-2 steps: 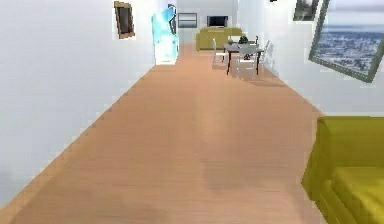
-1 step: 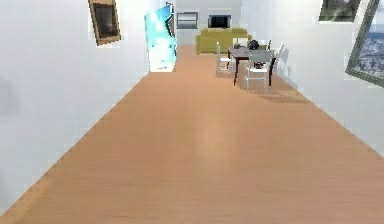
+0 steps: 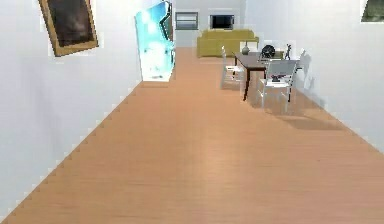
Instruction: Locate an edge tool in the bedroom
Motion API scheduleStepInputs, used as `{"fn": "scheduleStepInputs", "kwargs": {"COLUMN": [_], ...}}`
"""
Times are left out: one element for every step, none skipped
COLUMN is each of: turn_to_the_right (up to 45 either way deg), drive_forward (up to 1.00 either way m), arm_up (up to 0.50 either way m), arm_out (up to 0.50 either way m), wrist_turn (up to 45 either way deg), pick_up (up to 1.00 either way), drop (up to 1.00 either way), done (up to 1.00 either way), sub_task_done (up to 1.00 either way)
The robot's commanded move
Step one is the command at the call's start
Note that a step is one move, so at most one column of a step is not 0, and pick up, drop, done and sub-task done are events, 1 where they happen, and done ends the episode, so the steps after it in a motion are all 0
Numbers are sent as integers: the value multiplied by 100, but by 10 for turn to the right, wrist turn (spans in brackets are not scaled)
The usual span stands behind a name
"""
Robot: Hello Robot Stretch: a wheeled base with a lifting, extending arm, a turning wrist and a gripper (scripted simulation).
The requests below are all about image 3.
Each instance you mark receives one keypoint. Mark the black round object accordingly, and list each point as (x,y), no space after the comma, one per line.
(268,51)

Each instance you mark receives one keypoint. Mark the black television set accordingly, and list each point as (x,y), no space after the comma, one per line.
(222,21)

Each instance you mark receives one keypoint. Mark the grey green vase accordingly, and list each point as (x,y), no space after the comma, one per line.
(245,50)

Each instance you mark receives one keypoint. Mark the dark brown dining table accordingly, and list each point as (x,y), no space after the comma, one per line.
(250,61)

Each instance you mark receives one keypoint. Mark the olive yellow sofa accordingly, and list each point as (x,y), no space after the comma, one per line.
(223,41)

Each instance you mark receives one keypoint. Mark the brown framed dark picture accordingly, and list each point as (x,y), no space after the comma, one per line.
(70,23)

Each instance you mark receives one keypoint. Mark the dark small statue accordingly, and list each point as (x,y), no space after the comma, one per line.
(288,52)

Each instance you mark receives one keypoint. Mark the dark green framed picture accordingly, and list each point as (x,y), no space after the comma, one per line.
(373,10)

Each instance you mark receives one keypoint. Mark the white dining chair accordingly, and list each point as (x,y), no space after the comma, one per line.
(229,70)
(279,78)

